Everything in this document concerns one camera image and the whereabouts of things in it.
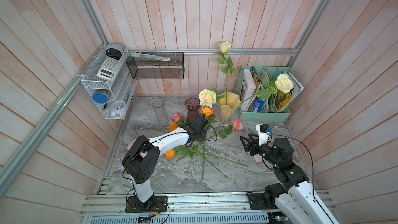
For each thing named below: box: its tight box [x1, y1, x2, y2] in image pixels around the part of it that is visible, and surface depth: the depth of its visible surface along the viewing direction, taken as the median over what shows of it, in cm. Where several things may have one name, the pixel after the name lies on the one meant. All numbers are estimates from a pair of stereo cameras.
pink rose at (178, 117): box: [171, 112, 185, 124], surface depth 105 cm
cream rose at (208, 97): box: [198, 87, 226, 109], surface depth 71 cm
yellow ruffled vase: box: [217, 91, 243, 127], surface depth 94 cm
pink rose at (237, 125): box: [218, 119, 244, 139], surface depth 100 cm
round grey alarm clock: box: [104, 43, 124, 61], surface depth 83 cm
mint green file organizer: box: [235, 65, 294, 121], surface depth 100 cm
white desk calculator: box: [96, 56, 122, 82], surface depth 79 cm
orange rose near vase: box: [200, 106, 217, 125], surface depth 94 cm
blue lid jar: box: [92, 92, 108, 104], surface depth 78 cm
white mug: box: [110, 99, 126, 117], surface depth 92 cm
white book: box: [240, 69, 257, 112], surface depth 97 cm
